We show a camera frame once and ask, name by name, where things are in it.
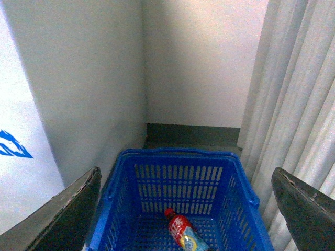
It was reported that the white vertical blind curtain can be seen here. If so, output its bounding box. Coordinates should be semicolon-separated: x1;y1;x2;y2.
238;1;334;250

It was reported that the blue plastic shopping basket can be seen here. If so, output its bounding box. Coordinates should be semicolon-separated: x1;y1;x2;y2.
88;148;273;250

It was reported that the white chest freezer blue rim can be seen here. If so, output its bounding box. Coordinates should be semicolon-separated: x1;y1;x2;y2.
1;1;146;232

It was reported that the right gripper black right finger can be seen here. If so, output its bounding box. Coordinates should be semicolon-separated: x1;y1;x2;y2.
271;167;334;250

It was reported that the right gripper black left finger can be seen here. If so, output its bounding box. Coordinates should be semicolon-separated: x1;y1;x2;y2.
1;167;102;250

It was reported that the red iced tea bottle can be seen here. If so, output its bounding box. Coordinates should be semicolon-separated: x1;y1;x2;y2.
164;208;210;251

